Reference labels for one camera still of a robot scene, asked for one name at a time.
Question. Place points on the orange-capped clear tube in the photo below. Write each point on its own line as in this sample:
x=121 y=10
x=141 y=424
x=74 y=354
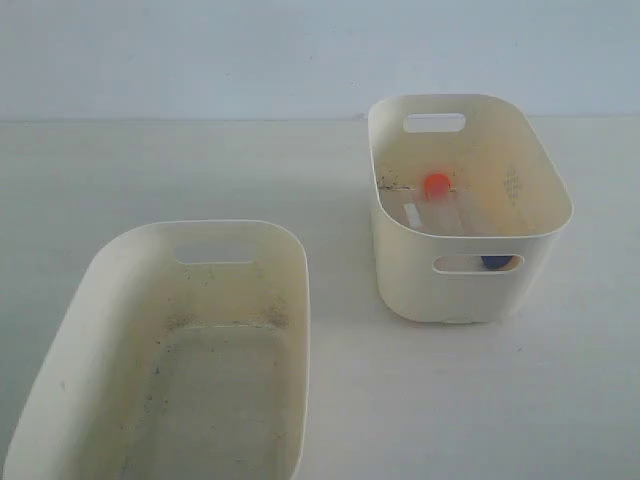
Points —
x=438 y=206

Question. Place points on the blue-capped tube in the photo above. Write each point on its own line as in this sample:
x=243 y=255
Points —
x=499 y=263

